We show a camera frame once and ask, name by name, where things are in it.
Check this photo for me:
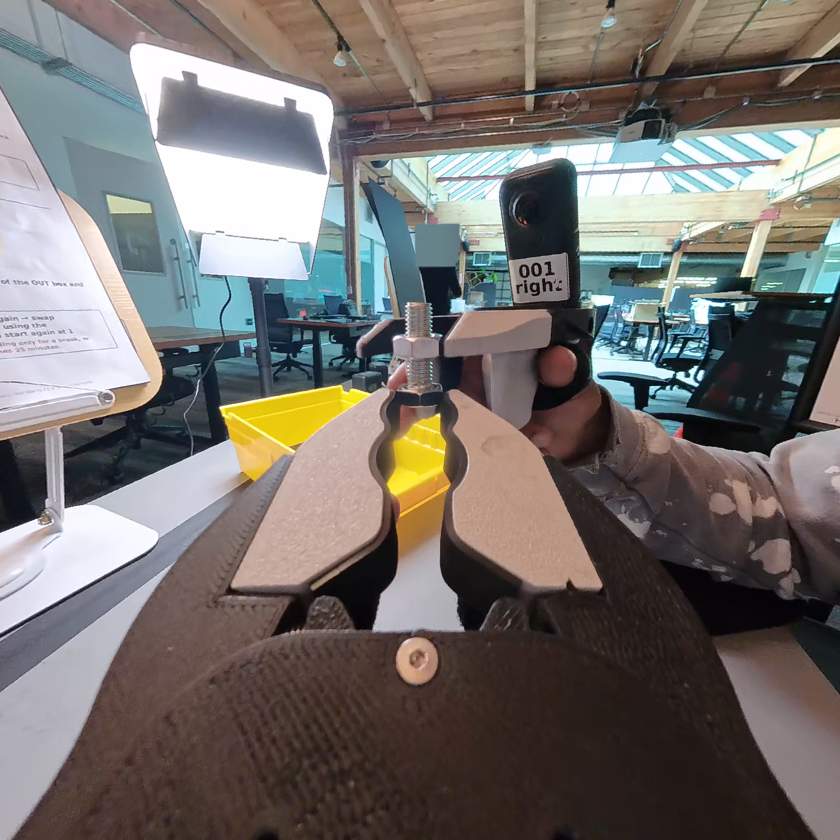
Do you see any printed instruction sheet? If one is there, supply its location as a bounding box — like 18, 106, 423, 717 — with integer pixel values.
0, 88, 152, 413

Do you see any black leaning board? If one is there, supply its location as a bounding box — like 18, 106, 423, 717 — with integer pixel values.
361, 177, 429, 319

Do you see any yellow plastic bin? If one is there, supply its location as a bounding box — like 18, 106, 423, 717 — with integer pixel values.
220, 385, 454, 553

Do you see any black power cable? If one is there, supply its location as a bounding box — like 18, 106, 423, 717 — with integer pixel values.
182, 276, 236, 454

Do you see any studio light panel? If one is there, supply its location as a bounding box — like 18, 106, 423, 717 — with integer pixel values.
128, 41, 337, 282

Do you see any person's right hand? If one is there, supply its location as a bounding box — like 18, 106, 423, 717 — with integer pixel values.
386, 346, 616, 465

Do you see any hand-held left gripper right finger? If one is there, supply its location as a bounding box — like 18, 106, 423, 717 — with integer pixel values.
438, 390, 605, 630

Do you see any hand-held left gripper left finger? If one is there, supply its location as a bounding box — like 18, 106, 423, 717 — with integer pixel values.
230, 390, 401, 627

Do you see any wooden office desk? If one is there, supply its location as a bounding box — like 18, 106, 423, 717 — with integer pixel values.
277, 316, 383, 389
146, 326, 258, 454

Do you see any person's right forearm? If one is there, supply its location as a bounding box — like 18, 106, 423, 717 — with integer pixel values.
567, 387, 840, 601

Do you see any silver hex bolt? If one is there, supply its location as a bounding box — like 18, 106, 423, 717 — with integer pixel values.
395, 301, 445, 409

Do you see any ceiling projector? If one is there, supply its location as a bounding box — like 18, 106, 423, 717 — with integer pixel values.
617, 104, 678, 147

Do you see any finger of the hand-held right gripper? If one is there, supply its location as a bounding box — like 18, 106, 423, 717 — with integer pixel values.
444, 310, 554, 430
356, 317, 396, 360

